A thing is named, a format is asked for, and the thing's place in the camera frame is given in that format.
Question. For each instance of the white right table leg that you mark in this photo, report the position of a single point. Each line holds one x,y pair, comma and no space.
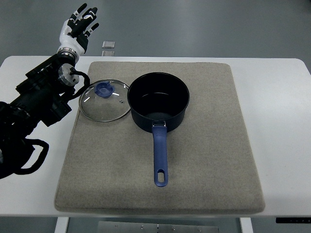
246,225

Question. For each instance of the white left table leg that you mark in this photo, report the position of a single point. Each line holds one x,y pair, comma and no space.
61,225

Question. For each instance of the metal table base plate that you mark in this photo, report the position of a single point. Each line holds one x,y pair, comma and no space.
128,227

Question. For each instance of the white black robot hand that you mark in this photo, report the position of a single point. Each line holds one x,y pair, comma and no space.
76,31

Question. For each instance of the grey felt mat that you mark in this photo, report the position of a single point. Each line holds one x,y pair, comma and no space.
204,166

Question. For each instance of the glass lid blue knob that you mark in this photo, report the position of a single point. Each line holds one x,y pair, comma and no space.
105,101

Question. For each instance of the black table control panel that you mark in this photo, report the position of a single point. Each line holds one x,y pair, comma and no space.
293,220

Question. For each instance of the lower floor socket plate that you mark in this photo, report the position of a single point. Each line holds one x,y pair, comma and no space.
108,53

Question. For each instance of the dark blue saucepan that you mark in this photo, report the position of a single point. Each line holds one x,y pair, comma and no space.
158,102

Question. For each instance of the white table leg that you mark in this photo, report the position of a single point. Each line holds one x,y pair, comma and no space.
61,225
246,225

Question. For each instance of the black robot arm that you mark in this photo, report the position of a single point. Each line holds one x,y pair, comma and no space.
43,96

